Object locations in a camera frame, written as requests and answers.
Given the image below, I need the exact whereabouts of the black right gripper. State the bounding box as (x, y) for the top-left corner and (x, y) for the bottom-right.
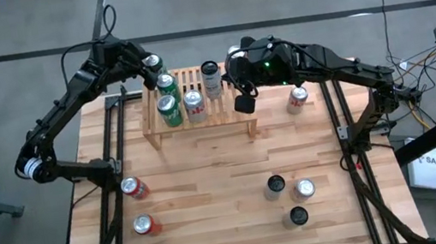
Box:
(215, 33), (273, 118)

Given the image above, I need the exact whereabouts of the red Fanta strawberry can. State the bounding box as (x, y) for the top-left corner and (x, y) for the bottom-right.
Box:
(227, 44), (249, 73)
(118, 173), (153, 204)
(132, 211), (164, 239)

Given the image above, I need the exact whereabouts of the yellow cable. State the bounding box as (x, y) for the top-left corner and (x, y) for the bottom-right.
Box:
(410, 107), (434, 133)

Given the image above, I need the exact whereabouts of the black right camera cable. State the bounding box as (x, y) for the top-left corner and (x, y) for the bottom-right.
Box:
(217, 45), (261, 103)

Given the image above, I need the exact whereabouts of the wooden slatted shelf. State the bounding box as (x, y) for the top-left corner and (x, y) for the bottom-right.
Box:
(133, 57), (261, 153)

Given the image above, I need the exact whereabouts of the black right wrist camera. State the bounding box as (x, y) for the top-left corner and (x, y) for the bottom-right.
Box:
(260, 41), (295, 85)

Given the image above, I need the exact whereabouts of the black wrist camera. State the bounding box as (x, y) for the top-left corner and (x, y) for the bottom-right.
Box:
(89, 37), (127, 70)
(260, 41), (295, 85)

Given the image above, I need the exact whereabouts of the black aluminium table frame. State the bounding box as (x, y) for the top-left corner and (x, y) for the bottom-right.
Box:
(30, 43), (426, 244)

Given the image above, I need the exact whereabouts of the white SA3 paper sign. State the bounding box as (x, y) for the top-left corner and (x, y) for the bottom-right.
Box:
(403, 144), (436, 200)

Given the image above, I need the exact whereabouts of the black camera cable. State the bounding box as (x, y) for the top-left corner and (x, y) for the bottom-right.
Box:
(217, 45), (261, 103)
(51, 3), (127, 89)

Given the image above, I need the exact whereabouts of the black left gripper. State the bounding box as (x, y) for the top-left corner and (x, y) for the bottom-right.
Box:
(119, 38), (162, 95)

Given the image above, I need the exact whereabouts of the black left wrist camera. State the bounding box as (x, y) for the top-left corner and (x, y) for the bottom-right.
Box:
(89, 37), (127, 70)

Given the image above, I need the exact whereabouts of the black left camera cable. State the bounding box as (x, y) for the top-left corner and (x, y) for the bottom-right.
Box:
(51, 3), (127, 89)

